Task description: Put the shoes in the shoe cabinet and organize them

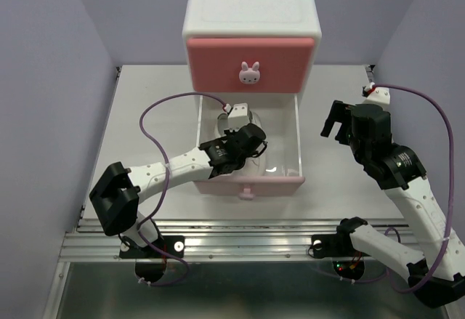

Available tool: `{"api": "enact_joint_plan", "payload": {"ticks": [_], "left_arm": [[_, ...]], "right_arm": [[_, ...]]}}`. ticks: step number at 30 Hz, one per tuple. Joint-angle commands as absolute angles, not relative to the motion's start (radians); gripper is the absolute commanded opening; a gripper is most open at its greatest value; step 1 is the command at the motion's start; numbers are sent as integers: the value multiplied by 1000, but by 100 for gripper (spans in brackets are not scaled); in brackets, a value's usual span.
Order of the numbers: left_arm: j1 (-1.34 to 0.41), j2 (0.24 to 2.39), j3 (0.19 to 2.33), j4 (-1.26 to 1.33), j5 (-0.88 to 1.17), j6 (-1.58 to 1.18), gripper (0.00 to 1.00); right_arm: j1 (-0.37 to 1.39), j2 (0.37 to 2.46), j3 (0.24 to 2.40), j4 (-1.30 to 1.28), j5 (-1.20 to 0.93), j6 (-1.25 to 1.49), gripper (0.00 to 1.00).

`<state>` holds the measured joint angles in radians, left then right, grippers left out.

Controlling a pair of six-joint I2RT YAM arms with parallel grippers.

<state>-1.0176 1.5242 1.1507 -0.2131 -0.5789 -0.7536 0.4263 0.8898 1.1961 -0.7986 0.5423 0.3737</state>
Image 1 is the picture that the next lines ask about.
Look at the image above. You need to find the white sneaker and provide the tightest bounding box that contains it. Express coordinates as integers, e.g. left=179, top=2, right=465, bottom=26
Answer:
left=239, top=112, right=267, bottom=177
left=214, top=113, right=231, bottom=138

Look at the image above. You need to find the light pink drawer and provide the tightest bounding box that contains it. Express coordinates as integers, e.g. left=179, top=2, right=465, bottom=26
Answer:
left=195, top=93, right=305, bottom=201

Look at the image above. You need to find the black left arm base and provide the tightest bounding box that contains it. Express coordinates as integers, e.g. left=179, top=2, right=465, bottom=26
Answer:
left=118, top=235, right=185, bottom=259

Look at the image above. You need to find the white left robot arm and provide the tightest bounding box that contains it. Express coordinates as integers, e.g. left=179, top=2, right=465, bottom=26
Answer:
left=89, top=124, right=267, bottom=257

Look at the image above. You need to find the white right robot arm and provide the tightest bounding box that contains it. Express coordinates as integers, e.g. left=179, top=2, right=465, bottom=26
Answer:
left=308, top=100, right=464, bottom=308

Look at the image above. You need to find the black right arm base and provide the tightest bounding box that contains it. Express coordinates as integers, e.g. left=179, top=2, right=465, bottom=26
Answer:
left=307, top=231, right=376, bottom=259

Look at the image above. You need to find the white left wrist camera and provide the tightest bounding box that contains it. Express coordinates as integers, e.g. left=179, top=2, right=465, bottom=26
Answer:
left=223, top=103, right=251, bottom=131

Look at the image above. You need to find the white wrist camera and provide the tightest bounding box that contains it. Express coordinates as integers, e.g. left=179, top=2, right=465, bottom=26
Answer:
left=362, top=82, right=391, bottom=111
left=223, top=103, right=251, bottom=131

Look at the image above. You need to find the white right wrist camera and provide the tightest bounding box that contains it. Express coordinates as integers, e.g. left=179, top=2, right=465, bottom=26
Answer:
left=362, top=82, right=391, bottom=111

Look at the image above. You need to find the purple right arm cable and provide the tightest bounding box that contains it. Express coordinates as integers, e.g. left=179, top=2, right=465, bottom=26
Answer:
left=315, top=84, right=455, bottom=294

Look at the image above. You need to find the aluminium mounting rail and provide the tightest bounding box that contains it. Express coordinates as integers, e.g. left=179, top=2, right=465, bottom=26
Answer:
left=60, top=219, right=411, bottom=262

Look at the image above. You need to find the white shoe cabinet frame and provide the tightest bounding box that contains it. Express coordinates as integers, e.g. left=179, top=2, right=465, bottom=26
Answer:
left=182, top=0, right=322, bottom=93

